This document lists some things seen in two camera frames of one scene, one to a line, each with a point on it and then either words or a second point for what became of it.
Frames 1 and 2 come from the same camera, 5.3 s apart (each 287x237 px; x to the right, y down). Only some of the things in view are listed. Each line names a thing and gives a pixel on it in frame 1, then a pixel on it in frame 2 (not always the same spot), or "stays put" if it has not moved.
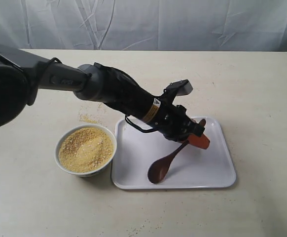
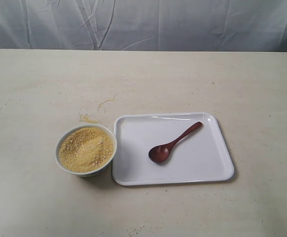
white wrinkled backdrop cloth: x=255 y=25 stays put
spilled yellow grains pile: x=89 y=118 stays put
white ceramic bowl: x=86 y=150 stays put
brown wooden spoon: x=158 y=171 -> x=160 y=153
